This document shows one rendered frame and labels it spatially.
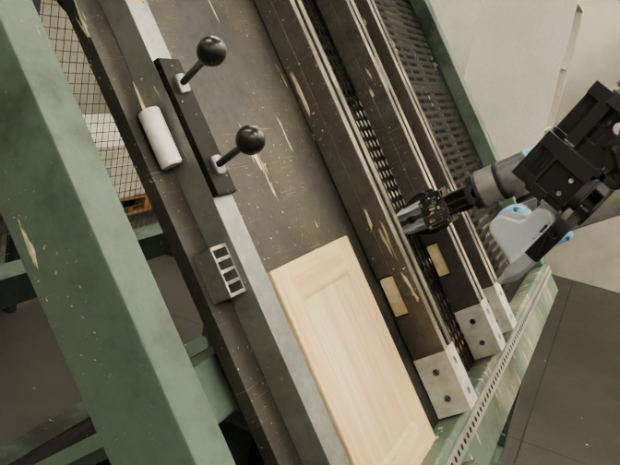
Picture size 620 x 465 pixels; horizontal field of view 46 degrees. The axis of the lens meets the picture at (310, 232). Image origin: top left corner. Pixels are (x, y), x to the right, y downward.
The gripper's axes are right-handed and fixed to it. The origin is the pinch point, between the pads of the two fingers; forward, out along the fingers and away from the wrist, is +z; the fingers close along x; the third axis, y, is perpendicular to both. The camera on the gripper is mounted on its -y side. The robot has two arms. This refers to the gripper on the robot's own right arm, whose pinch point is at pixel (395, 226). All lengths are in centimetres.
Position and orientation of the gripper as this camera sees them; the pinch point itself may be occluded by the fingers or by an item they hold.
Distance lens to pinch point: 157.4
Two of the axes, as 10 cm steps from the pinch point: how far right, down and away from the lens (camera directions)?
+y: -4.1, 1.5, -9.0
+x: 4.0, 9.1, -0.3
